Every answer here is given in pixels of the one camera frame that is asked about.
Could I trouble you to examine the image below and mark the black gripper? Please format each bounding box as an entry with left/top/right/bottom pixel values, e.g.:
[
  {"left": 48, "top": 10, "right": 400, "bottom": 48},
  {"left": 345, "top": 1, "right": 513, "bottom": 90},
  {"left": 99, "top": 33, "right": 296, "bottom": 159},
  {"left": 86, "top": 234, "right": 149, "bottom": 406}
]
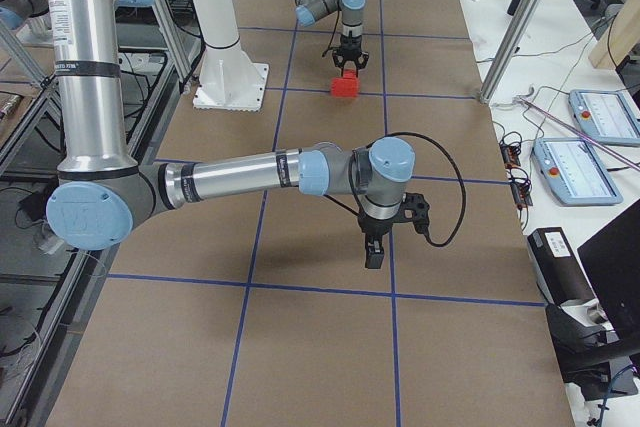
[
  {"left": 331, "top": 34, "right": 369, "bottom": 76},
  {"left": 357, "top": 208, "right": 406, "bottom": 269}
]

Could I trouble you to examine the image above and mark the red block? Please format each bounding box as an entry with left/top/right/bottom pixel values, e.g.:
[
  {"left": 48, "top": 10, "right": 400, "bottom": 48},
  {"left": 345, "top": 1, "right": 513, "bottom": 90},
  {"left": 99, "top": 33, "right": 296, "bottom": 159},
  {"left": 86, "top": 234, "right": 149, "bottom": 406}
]
[
  {"left": 343, "top": 78, "right": 360, "bottom": 98},
  {"left": 330, "top": 77, "right": 352, "bottom": 98},
  {"left": 341, "top": 69, "right": 358, "bottom": 83}
]

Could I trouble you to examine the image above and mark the small electronics board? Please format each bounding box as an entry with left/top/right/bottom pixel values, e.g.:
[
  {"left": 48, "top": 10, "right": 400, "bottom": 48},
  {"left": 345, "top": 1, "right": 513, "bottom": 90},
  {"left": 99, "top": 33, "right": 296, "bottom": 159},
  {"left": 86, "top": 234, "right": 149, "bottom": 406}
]
[{"left": 499, "top": 131, "right": 533, "bottom": 210}]

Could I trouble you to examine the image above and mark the metal rod with base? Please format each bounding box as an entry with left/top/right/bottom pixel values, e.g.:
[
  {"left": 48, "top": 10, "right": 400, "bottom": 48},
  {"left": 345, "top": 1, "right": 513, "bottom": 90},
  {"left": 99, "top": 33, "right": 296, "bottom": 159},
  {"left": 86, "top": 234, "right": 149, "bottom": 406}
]
[{"left": 491, "top": 85, "right": 639, "bottom": 147}]

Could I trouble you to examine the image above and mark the black box with label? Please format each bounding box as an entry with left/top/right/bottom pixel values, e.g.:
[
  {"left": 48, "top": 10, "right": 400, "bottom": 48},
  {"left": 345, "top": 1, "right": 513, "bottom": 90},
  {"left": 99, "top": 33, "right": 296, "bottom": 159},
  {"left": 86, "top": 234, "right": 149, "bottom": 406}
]
[{"left": 527, "top": 227, "right": 595, "bottom": 306}]

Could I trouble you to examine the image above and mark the teach pendant near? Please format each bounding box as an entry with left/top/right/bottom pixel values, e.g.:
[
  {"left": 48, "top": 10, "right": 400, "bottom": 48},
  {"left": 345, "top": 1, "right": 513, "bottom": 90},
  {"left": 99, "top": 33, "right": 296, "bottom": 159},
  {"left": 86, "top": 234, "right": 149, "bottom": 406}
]
[{"left": 532, "top": 137, "right": 623, "bottom": 207}]

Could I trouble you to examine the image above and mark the teach pendant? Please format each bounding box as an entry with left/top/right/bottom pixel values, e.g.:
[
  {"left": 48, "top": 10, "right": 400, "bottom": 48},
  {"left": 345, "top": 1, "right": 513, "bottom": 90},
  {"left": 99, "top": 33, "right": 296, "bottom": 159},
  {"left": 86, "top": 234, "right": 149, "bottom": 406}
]
[
  {"left": 569, "top": 90, "right": 639, "bottom": 147},
  {"left": 532, "top": 137, "right": 623, "bottom": 207}
]

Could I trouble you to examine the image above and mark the black monitor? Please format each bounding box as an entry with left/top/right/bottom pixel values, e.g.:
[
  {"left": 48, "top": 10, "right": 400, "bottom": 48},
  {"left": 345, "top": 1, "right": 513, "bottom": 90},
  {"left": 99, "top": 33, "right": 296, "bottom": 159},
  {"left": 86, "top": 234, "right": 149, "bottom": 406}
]
[{"left": 578, "top": 201, "right": 639, "bottom": 338}]

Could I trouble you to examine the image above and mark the teach pendant far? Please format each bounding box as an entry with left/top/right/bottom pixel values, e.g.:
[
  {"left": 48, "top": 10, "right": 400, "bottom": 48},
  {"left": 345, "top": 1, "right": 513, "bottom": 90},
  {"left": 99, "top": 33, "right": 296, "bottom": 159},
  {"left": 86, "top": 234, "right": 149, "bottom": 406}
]
[{"left": 569, "top": 90, "right": 639, "bottom": 147}]

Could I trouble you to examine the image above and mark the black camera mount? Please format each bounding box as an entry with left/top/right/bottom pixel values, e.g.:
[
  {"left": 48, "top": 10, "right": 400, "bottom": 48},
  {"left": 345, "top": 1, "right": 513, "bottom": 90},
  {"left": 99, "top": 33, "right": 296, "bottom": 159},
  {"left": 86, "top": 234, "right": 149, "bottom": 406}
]
[{"left": 398, "top": 192, "right": 430, "bottom": 237}]

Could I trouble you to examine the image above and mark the white pedestal column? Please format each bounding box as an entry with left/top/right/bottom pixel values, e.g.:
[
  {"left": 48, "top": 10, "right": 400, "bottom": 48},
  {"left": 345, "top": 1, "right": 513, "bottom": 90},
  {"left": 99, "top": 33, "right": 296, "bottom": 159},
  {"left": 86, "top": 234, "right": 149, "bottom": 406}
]
[{"left": 193, "top": 0, "right": 269, "bottom": 111}]

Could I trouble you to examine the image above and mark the aluminium frame post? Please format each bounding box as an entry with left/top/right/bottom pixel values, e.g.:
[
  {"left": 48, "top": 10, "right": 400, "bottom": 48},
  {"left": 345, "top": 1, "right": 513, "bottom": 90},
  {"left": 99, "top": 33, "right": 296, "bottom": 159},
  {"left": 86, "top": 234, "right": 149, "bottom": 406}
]
[{"left": 478, "top": 0, "right": 541, "bottom": 104}]

